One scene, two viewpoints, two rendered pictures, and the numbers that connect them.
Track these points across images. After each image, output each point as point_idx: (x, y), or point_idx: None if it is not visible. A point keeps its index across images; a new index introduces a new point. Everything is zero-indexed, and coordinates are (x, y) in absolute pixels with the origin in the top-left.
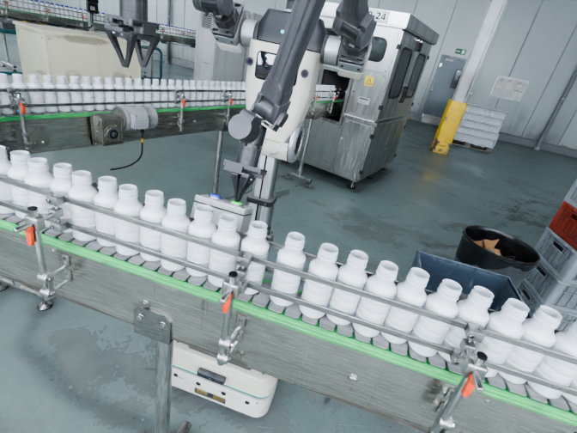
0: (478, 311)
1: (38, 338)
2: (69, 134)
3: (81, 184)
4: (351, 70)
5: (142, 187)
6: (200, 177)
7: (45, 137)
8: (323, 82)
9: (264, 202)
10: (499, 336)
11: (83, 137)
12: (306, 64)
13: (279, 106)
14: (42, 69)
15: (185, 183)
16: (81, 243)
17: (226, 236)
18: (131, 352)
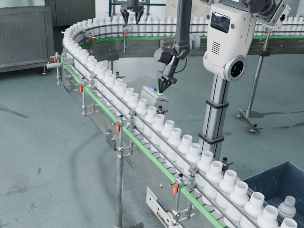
0: (202, 162)
1: (106, 156)
2: (147, 49)
3: (101, 72)
4: (266, 24)
5: (208, 91)
6: (258, 92)
7: (135, 49)
8: None
9: (213, 105)
10: (203, 176)
11: (154, 51)
12: (234, 20)
13: (178, 47)
14: (174, 3)
15: (241, 94)
16: (98, 97)
17: (131, 102)
18: (141, 182)
